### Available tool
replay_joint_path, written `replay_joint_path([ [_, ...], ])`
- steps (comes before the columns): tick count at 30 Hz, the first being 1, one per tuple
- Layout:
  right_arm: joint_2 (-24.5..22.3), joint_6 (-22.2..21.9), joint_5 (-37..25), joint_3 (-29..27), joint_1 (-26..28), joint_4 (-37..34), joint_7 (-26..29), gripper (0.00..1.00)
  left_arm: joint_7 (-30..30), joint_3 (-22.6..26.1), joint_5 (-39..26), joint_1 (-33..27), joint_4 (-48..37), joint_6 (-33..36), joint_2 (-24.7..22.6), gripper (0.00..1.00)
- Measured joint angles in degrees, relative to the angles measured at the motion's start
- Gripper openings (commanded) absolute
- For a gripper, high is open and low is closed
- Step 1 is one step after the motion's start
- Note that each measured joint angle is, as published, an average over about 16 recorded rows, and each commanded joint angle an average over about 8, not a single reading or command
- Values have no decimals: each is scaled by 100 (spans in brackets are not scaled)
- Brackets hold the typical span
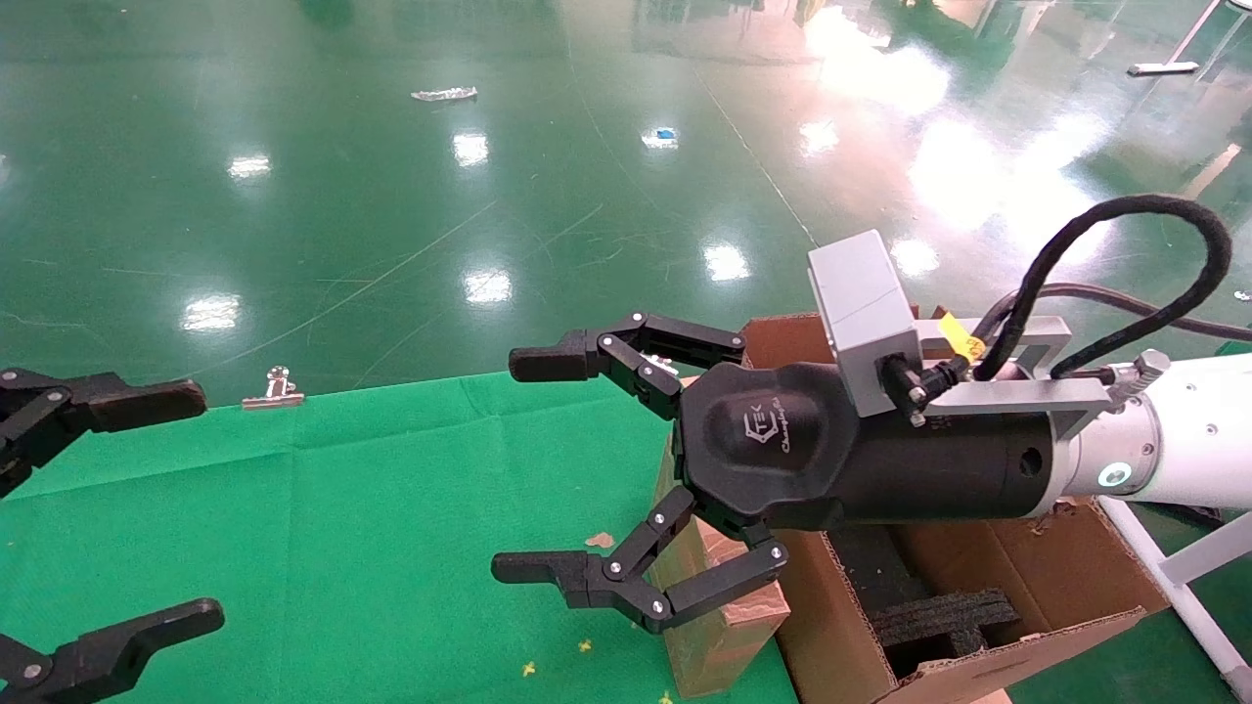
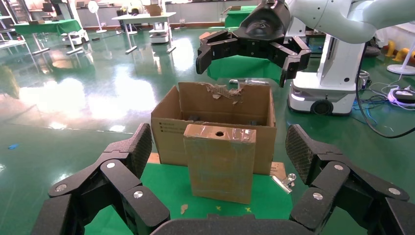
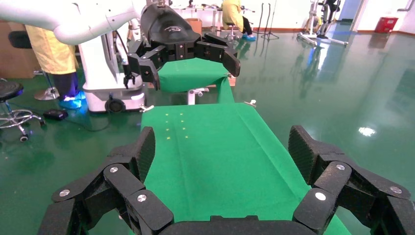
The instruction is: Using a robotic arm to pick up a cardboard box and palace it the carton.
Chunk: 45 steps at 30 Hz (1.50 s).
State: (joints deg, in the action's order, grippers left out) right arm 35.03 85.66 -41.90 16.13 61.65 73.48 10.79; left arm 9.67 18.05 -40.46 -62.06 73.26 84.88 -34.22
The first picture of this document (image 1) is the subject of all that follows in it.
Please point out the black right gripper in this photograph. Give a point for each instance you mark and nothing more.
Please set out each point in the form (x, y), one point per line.
(782, 460)

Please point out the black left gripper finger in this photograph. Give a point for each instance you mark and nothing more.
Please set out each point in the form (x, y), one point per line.
(117, 650)
(137, 401)

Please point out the small brown cardboard box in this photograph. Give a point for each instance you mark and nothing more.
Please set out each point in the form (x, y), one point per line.
(724, 650)

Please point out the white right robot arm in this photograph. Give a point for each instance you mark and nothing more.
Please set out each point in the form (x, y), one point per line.
(1193, 435)

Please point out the small brown cardboard scrap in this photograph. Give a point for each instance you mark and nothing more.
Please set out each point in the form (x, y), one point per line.
(601, 540)

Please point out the large open cardboard carton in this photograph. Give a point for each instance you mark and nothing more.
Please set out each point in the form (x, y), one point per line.
(831, 626)

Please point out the silver binder clip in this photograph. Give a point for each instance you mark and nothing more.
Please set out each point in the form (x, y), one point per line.
(274, 394)
(661, 363)

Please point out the green table cloth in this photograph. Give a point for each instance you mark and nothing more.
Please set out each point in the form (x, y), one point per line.
(342, 528)

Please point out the black foam insert block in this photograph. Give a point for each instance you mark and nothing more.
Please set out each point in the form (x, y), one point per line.
(939, 616)

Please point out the white floor litter strip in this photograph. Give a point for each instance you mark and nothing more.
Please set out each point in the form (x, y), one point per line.
(445, 94)

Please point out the white bar stand base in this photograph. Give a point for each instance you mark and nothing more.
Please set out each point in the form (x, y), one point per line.
(1162, 68)

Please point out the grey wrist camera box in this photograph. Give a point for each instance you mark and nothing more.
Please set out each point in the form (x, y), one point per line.
(866, 303)

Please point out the grey metal camera bracket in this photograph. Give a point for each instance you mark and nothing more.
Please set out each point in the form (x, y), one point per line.
(1017, 394)

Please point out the white pipe frame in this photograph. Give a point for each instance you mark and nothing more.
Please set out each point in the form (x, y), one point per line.
(1188, 587)

